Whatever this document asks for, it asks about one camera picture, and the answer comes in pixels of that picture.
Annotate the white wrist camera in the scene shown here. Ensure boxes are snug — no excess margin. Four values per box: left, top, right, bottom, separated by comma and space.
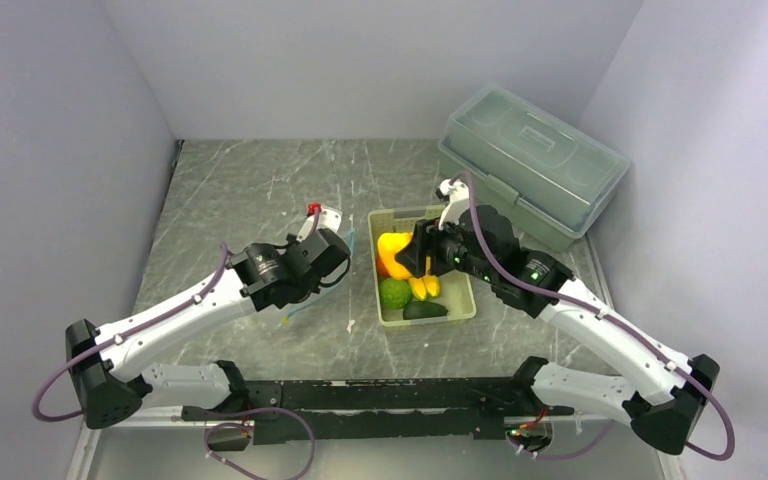
437, 178, 471, 230
296, 202, 342, 242

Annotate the green lime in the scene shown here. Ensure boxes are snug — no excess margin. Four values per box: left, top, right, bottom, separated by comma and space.
379, 278, 413, 310

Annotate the dark green avocado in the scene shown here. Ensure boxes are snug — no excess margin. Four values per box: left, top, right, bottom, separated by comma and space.
402, 300, 448, 320

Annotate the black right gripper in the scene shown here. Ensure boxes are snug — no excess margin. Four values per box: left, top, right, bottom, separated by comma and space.
396, 209, 497, 284

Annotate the black mounting rail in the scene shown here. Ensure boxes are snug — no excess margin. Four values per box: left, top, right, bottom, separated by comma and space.
181, 377, 546, 445

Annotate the yellow banana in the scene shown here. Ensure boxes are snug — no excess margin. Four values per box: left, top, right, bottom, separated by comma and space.
408, 275, 441, 301

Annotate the pale green perforated basket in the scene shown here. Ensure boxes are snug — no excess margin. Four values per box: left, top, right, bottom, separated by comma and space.
367, 206, 476, 327

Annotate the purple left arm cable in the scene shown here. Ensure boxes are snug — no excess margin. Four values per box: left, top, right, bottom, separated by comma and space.
31, 210, 319, 480

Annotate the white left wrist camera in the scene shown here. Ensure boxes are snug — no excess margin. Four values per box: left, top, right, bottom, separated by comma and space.
296, 202, 342, 242

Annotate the clear zip top bag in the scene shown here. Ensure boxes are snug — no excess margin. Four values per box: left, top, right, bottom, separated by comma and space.
277, 227, 356, 328

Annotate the green plastic storage box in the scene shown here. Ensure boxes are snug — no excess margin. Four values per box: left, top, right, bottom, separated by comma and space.
439, 84, 631, 251

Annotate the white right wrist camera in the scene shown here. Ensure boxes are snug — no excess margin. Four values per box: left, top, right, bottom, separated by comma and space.
437, 178, 471, 230

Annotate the orange fruit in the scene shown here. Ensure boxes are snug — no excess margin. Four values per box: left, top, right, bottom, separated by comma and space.
375, 255, 390, 278

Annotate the yellow bell pepper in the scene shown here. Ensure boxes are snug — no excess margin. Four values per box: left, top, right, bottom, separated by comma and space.
376, 232, 413, 280

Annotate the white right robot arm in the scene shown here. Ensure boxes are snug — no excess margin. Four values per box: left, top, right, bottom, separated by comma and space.
376, 205, 720, 455

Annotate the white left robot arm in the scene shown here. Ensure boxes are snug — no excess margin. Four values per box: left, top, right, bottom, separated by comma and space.
66, 228, 352, 429

